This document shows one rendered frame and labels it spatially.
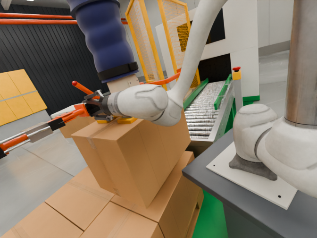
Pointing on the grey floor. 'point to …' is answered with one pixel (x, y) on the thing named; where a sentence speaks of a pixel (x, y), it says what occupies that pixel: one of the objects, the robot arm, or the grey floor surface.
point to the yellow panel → (19, 104)
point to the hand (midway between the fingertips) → (86, 108)
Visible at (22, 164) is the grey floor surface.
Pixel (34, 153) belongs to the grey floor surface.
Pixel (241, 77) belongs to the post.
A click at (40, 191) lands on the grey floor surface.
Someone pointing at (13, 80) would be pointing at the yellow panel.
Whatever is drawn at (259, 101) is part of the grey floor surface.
